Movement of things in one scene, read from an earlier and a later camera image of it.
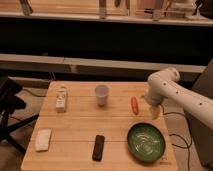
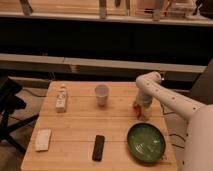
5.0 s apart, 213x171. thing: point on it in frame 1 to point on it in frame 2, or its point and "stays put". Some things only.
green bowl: x=146 y=142 stays put
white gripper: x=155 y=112 to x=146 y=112
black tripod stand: x=9 y=102 stays put
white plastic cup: x=102 y=94 stays put
